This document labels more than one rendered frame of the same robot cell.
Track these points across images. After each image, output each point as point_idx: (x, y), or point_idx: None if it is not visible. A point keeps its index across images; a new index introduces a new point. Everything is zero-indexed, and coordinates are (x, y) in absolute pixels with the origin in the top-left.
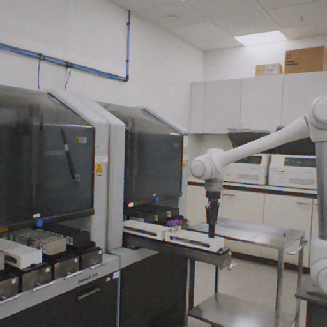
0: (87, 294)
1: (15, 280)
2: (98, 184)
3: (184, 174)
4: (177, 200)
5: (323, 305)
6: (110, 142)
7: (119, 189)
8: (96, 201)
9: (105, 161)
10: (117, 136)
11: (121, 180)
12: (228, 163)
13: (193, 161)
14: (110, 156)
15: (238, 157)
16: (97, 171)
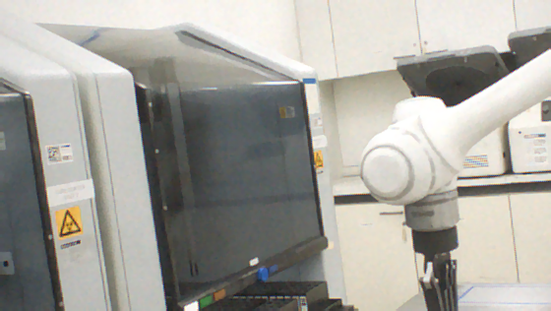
0: None
1: None
2: (73, 272)
3: (323, 187)
4: (318, 259)
5: None
6: (92, 135)
7: (148, 271)
8: None
9: (85, 197)
10: (112, 112)
11: (148, 243)
12: (481, 136)
13: (367, 150)
14: (101, 176)
15: (509, 113)
16: (64, 232)
